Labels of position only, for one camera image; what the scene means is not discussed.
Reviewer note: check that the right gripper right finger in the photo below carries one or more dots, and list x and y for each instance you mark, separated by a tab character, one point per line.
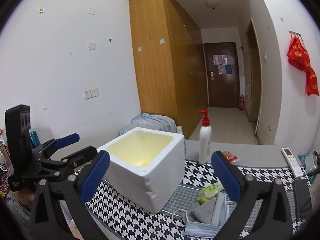
274	219

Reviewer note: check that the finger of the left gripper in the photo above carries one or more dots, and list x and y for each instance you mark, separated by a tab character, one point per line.
78	158
64	142

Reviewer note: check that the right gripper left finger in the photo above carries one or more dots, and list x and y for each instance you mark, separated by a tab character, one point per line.
47	220

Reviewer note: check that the blue face masks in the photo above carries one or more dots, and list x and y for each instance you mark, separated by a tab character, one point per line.
201	230

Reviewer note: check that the grey sock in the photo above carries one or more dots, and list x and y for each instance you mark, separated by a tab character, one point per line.
202	213

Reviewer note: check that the green tissue packet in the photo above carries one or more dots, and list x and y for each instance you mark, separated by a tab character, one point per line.
207	193

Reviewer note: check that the black smartphone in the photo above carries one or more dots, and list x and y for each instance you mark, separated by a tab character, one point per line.
302	199

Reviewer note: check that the houndstooth table mat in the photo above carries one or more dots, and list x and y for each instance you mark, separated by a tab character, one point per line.
127	220

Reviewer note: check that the white remote control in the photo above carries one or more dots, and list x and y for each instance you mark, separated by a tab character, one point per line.
292	162

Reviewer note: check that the red snack packet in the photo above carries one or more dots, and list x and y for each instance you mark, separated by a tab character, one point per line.
230	157

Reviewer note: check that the white foam box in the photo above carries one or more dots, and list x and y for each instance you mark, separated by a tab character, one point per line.
146	166

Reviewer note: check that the white red pump bottle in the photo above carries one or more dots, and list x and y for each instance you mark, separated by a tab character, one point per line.
205	135

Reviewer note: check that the light blue cloth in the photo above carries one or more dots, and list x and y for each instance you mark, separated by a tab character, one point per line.
151	121

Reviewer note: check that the red fire extinguisher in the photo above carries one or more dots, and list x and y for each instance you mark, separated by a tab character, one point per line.
242	103

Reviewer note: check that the blue spray bottle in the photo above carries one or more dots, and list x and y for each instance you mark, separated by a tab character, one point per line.
179	130

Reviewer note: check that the wooden wardrobe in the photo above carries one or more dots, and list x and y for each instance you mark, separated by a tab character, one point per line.
169	61

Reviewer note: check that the wooden side door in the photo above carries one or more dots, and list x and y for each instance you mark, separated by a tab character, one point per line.
256	75

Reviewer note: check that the dark brown entrance door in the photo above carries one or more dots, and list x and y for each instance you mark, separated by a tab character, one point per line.
222	74

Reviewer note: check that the red hanging bags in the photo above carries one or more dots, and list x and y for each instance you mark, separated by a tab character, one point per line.
299	58

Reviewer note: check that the ceiling lamp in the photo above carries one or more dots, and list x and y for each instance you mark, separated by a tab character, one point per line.
213	4

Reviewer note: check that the double wall socket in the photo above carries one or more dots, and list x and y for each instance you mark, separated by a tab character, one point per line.
92	93

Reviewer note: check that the wall coat hook rail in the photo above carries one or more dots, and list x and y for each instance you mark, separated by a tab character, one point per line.
295	34

